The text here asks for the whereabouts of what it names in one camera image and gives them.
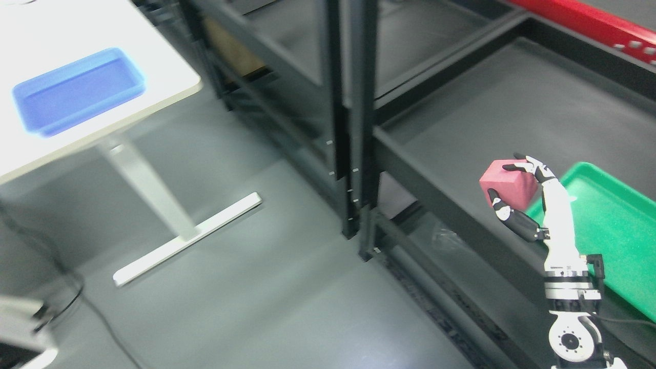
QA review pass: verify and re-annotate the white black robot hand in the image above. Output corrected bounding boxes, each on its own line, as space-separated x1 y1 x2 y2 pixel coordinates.
489 152 588 276

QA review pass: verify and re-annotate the pink cube block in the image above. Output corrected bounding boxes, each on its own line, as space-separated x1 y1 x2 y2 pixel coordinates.
479 159 538 211

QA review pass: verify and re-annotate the white robot forearm wrist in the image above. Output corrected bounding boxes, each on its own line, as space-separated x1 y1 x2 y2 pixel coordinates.
544 254 627 368

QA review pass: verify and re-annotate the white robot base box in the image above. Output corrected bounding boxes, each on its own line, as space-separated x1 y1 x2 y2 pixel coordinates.
1 294 59 368

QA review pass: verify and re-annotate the green plastic tray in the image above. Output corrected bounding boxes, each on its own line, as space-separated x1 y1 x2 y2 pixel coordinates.
526 161 656 323

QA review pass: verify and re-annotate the black metal shelf right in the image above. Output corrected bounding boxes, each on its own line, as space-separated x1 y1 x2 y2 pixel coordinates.
346 1 654 368

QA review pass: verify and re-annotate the black metal shelf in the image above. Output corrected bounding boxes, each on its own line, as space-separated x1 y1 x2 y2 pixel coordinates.
133 0 528 239
346 1 654 368

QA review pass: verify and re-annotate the black metal shelf left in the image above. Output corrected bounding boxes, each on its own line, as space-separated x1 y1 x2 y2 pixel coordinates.
133 0 528 239

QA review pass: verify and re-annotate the blue plastic tray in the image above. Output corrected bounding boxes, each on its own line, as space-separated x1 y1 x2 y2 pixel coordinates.
12 47 146 137

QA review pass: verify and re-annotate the clear plastic bag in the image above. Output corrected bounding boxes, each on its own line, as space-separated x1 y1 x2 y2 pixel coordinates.
419 222 469 257

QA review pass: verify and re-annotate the red metal beam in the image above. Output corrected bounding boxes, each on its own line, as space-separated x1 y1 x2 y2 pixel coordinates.
511 1 655 66

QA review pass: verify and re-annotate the brown cardboard box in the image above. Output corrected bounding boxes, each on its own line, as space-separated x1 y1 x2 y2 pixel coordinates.
202 16 267 76

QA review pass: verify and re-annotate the white desk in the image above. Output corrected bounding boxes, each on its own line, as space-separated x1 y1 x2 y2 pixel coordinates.
2 1 262 286

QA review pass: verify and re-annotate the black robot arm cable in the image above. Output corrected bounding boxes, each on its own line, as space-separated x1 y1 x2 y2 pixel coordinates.
584 254 656 329

